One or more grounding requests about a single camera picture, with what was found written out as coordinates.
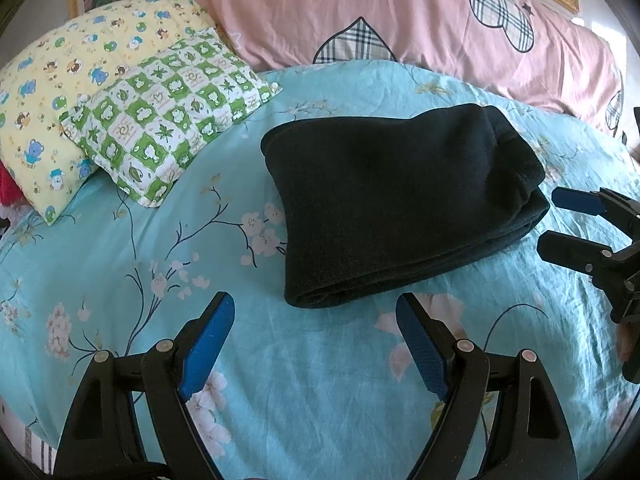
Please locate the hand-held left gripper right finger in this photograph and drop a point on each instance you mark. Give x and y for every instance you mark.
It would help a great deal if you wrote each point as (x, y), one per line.
(422, 345)

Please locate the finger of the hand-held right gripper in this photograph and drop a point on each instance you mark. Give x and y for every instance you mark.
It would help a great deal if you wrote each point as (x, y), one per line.
(570, 250)
(577, 201)

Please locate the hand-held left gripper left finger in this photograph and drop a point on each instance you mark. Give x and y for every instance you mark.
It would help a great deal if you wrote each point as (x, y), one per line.
(207, 345)

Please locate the black pants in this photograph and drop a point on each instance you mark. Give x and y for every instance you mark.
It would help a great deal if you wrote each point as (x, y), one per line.
(400, 200)

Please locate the person's right hand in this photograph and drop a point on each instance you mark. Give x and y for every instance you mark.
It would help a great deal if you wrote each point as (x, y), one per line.
(627, 342)

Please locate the blue floral bed sheet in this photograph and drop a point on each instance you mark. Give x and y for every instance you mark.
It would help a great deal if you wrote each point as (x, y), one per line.
(320, 385)

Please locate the green checked pillow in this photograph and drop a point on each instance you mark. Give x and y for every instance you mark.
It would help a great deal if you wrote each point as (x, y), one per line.
(165, 115)

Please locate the red cloth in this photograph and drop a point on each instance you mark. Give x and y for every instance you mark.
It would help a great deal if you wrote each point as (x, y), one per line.
(6, 185)

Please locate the pink quilt with plaid hearts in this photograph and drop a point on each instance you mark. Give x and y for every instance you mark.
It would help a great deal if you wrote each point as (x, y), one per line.
(400, 10)

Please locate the yellow cartoon print pillow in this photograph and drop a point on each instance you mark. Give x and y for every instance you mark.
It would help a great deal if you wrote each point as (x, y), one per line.
(60, 85)

